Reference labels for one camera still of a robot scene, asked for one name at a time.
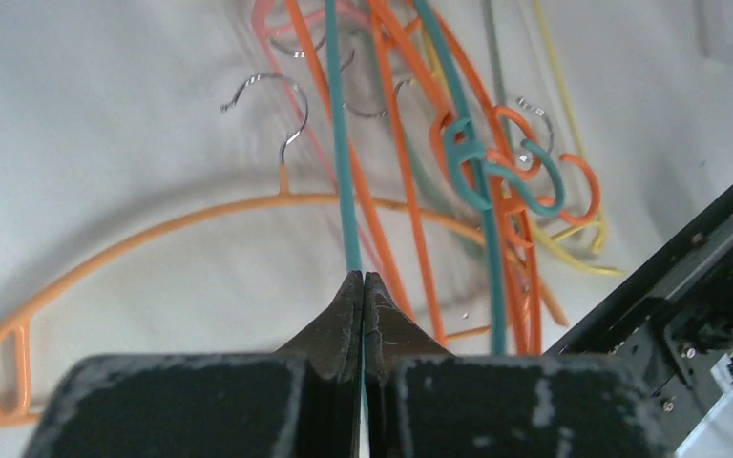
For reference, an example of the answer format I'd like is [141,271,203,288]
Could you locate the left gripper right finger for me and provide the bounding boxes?
[364,273,672,457]

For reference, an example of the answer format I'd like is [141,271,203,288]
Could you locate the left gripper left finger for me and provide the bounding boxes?
[24,271,365,457]

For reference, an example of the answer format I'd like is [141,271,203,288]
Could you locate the teal plastic hanger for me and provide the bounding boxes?
[324,0,565,355]

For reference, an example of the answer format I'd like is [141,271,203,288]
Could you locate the orange plastic hanger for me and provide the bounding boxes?
[288,1,447,346]

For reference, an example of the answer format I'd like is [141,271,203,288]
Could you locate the pale yellow hanger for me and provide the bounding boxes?
[520,1,625,277]

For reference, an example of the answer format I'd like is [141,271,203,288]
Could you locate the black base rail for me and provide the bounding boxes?
[552,184,733,457]

